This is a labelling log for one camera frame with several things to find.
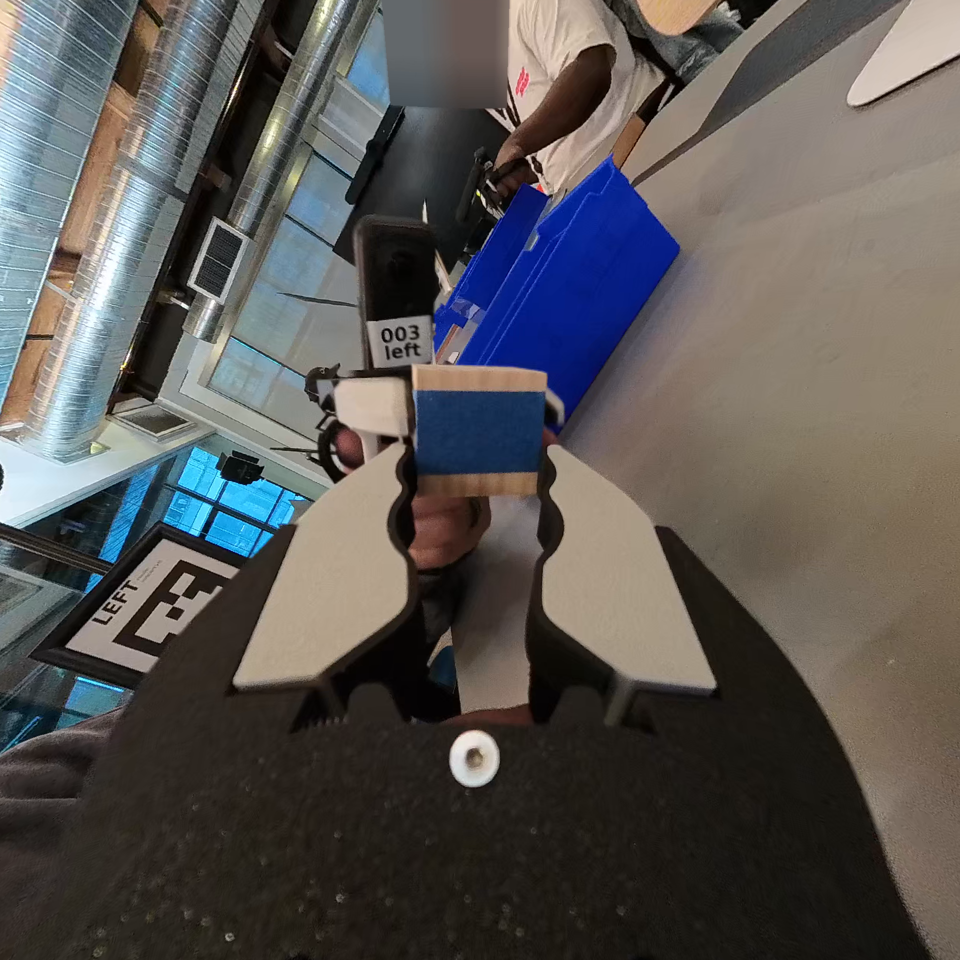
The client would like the black monitor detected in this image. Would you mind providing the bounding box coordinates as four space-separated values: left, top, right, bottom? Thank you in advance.
345 105 515 286

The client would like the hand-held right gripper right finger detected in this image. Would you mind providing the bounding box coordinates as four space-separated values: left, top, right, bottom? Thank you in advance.
527 444 720 729

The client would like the wooden cube blue stripe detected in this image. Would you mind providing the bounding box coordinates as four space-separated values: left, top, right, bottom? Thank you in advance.
411 365 547 500

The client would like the person's body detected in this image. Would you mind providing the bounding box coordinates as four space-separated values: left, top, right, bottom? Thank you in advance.
0 705 129 960

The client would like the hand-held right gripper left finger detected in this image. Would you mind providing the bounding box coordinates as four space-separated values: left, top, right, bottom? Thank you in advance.
231 444 427 725

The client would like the blue plastic bin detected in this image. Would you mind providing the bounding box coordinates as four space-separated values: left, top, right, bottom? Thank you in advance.
450 183 552 301
433 288 481 355
468 155 682 430

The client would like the black white marker sign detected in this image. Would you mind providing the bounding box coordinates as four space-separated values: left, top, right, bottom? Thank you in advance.
30 522 249 690

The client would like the person's left forearm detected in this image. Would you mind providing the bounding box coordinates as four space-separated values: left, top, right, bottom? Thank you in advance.
411 562 470 723

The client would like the white vent grille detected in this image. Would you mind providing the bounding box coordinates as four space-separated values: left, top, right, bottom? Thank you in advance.
186 217 250 305

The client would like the grey desk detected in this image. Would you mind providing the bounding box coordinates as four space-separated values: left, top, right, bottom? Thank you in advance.
450 0 960 960

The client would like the person's left hand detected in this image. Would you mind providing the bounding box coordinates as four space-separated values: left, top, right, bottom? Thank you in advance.
333 429 494 573

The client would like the silver ventilation duct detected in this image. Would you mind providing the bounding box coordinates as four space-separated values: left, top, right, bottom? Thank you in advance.
18 0 260 462
182 0 381 344
0 0 141 406

